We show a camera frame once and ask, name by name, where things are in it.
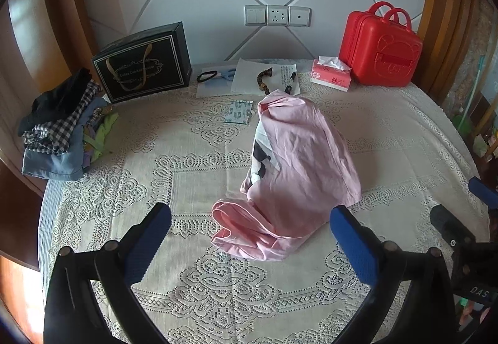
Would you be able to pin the black pen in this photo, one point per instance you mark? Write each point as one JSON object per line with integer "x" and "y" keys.
{"x": 291, "y": 81}

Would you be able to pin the pile of folded clothes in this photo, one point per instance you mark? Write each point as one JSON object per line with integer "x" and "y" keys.
{"x": 54, "y": 134}

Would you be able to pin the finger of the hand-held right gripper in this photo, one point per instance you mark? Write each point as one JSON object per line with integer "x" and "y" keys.
{"x": 451, "y": 223}
{"x": 484, "y": 192}

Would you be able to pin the cream lace tablecloth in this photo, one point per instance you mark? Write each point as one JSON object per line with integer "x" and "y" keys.
{"x": 186, "y": 188}

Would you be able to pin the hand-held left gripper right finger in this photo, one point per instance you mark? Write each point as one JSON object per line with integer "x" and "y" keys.
{"x": 354, "y": 246}

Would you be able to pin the pink tissue box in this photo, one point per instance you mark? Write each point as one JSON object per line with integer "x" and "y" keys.
{"x": 330, "y": 75}

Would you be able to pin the white round-hole wall socket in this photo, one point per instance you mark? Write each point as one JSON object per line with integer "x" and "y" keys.
{"x": 300, "y": 16}

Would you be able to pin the light blue scissors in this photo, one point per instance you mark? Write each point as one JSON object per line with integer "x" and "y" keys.
{"x": 227, "y": 74}

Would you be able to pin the light green cloth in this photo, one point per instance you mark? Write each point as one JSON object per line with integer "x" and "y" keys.
{"x": 103, "y": 126}

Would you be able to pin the pink shirt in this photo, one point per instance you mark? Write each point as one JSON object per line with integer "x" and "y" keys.
{"x": 303, "y": 157}

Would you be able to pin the blue denim garment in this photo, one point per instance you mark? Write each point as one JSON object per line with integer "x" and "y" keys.
{"x": 50, "y": 167}

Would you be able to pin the black gift box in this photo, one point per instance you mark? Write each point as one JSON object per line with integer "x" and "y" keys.
{"x": 155, "y": 68}

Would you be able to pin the white wall switch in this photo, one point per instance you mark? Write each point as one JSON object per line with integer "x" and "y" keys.
{"x": 255, "y": 15}

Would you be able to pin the red carry case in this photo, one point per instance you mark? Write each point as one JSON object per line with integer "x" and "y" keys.
{"x": 373, "y": 52}

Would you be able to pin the white paper sheet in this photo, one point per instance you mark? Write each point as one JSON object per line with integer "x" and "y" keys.
{"x": 249, "y": 75}

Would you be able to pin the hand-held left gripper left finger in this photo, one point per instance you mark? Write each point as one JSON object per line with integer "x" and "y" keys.
{"x": 149, "y": 239}

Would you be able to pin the black cloth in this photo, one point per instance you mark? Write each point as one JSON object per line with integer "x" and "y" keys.
{"x": 58, "y": 99}

